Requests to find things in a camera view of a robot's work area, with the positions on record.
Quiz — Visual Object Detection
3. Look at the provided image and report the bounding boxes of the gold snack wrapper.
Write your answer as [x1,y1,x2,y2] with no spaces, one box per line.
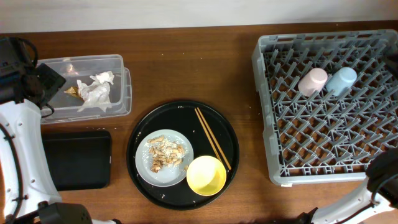
[64,86,83,100]

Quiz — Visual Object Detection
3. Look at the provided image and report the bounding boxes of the white napkin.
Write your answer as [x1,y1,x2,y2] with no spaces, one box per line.
[76,71,114,112]

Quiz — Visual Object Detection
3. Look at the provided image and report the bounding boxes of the blue cup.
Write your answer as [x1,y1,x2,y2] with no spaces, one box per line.
[325,67,357,96]

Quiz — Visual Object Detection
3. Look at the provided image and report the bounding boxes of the pink cup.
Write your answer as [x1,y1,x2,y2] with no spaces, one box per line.
[298,68,328,96]

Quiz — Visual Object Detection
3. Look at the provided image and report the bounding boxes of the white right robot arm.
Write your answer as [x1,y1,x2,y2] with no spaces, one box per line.
[291,148,397,223]

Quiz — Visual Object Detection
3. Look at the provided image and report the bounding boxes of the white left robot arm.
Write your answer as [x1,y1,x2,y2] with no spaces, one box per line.
[1,37,96,223]

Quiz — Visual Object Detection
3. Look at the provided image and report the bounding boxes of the clear plastic waste bin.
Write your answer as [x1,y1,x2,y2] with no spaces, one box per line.
[38,55,132,124]

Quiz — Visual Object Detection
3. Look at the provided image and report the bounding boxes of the grey dishwasher rack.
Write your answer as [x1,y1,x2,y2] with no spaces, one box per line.
[252,30,397,186]

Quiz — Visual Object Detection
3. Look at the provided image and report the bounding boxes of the black rectangular tray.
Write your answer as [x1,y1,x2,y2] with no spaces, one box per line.
[42,131,112,191]

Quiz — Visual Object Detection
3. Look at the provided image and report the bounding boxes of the peanut shells and rice scraps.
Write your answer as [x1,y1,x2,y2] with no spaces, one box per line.
[147,135,187,173]

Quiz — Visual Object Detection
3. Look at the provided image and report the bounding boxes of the round black serving tray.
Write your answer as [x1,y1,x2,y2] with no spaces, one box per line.
[126,100,239,210]

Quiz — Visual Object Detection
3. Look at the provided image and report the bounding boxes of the wooden chopstick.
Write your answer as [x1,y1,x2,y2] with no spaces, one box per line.
[197,107,232,170]
[195,108,221,161]

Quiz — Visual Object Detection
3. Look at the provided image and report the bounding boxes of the grey plate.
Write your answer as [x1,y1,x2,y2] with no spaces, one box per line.
[134,129,194,187]

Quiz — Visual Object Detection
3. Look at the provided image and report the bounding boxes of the yellow bowl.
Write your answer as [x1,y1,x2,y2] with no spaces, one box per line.
[186,156,227,197]

